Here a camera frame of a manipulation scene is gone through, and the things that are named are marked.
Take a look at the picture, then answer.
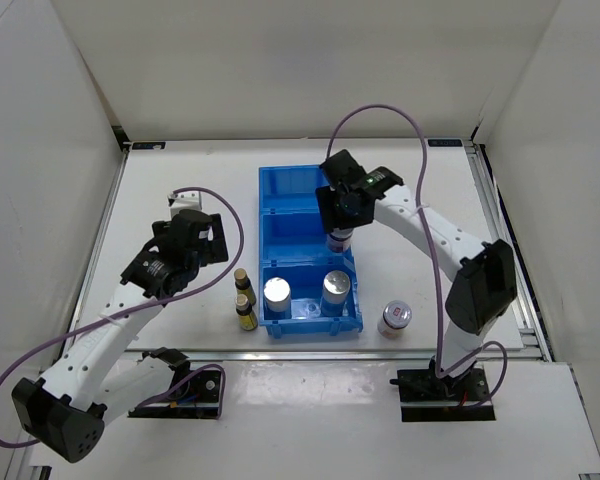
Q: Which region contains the red-logo lid jar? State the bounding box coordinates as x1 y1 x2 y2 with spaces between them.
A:
326 229 353 253
377 300 413 339

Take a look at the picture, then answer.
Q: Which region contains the silver-lid blue-label bottle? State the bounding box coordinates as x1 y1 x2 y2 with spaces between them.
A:
263 277 291 320
320 270 351 317

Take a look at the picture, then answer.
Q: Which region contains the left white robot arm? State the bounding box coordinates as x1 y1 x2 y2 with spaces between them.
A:
11 209 229 463

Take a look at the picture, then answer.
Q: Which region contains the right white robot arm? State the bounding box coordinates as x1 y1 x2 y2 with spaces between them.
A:
316 150 517 400

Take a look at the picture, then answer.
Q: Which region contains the blue three-compartment plastic bin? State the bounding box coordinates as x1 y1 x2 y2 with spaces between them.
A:
259 165 364 339

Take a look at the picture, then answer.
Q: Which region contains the rear small amber bottle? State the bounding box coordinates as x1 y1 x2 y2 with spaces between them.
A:
233 268 257 305

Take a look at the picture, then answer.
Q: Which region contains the small amber bottle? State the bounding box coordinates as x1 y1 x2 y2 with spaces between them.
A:
235 294 258 331
233 268 257 305

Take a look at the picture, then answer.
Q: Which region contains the front small amber bottle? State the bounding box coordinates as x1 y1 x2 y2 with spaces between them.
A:
235 294 258 331

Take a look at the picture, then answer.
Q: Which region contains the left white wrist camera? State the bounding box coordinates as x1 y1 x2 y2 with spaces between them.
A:
167 190 202 219

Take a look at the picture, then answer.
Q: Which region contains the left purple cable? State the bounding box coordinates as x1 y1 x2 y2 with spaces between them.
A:
0 186 245 448

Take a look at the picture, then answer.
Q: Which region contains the purple cable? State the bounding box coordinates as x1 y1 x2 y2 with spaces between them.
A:
327 103 510 407
0 186 245 448

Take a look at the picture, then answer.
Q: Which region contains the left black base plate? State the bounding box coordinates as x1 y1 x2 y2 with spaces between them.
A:
127 364 226 420

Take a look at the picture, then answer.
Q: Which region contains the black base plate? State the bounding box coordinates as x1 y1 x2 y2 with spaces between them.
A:
127 364 226 420
389 365 496 423

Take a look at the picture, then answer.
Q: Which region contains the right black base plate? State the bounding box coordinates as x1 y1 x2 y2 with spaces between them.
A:
389 365 496 423

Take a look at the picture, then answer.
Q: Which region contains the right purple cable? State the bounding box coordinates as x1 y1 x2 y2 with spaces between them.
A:
327 103 510 407

